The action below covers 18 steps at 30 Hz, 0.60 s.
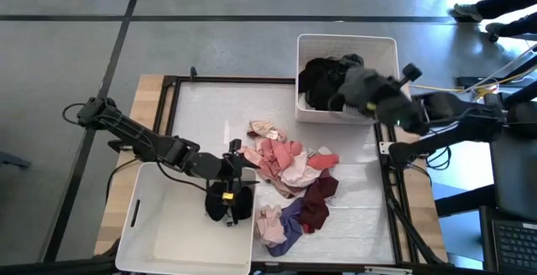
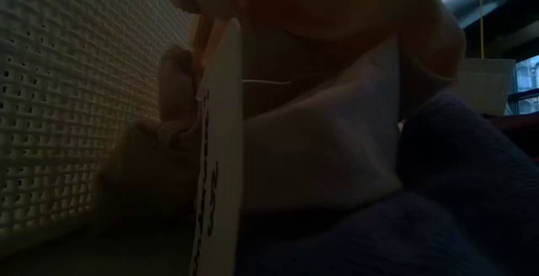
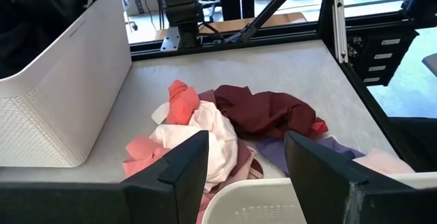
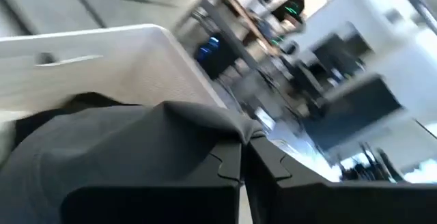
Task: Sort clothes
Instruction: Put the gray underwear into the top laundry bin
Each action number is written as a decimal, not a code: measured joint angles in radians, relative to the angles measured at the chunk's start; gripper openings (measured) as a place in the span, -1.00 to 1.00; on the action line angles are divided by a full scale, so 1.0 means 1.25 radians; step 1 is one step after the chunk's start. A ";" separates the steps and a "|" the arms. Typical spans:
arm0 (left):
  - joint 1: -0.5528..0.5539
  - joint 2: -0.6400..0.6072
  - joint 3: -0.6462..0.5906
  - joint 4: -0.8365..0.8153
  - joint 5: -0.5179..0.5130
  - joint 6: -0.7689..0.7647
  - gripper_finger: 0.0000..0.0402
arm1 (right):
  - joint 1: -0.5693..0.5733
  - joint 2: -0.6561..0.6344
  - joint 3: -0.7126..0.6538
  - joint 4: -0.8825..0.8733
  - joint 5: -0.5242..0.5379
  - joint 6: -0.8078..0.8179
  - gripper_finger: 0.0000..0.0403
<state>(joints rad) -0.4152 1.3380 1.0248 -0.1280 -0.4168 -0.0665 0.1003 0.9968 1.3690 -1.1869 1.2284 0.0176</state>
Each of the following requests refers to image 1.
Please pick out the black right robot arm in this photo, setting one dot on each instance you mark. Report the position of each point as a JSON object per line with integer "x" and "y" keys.
{"x": 461, "y": 117}

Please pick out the cream red-striped cloth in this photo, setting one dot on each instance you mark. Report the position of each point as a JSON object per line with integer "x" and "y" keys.
{"x": 264, "y": 129}

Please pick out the purple sock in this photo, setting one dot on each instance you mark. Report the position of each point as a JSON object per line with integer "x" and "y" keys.
{"x": 291, "y": 231}

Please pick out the light grey garment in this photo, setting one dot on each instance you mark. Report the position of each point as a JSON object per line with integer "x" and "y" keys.
{"x": 351, "y": 109}

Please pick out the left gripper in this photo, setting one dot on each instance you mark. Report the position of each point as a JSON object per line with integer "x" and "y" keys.
{"x": 230, "y": 170}

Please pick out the dark grey garment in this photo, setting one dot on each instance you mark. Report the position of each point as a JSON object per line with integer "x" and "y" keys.
{"x": 356, "y": 84}

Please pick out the large black garment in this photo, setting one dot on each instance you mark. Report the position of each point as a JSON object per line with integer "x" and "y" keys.
{"x": 321, "y": 84}

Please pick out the coral sock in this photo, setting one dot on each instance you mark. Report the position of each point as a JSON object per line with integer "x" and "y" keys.
{"x": 323, "y": 162}

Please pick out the person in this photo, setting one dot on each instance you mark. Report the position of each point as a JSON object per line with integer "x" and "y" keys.
{"x": 507, "y": 0}

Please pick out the black rig frame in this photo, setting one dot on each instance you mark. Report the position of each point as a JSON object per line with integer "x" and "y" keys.
{"x": 50, "y": 268}

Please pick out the salmon pink garment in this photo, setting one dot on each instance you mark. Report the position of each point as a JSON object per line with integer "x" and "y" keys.
{"x": 272, "y": 153}

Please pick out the black laptop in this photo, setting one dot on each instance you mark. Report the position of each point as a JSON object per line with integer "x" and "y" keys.
{"x": 516, "y": 245}

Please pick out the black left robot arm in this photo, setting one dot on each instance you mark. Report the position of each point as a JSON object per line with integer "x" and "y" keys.
{"x": 147, "y": 143}

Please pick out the black metal table frame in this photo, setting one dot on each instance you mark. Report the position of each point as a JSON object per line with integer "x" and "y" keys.
{"x": 235, "y": 79}

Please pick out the white woven-texture plastic basket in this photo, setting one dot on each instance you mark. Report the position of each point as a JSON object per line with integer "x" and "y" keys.
{"x": 327, "y": 46}
{"x": 176, "y": 233}

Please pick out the mauve garment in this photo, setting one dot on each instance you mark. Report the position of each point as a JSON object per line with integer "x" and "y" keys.
{"x": 285, "y": 190}

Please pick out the white table mat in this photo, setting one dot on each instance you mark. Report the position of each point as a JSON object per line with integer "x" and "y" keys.
{"x": 210, "y": 107}

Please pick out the black clamp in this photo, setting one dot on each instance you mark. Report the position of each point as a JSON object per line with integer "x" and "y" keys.
{"x": 193, "y": 74}

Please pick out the black desk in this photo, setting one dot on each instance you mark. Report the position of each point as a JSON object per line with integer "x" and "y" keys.
{"x": 516, "y": 174}

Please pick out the black floor stand foot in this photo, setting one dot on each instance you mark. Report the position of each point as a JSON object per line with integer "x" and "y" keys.
{"x": 14, "y": 160}

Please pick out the person's shoe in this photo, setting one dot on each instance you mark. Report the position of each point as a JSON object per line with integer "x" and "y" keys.
{"x": 495, "y": 29}
{"x": 467, "y": 11}

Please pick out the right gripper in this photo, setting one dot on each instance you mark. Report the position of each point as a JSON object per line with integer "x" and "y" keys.
{"x": 390, "y": 94}

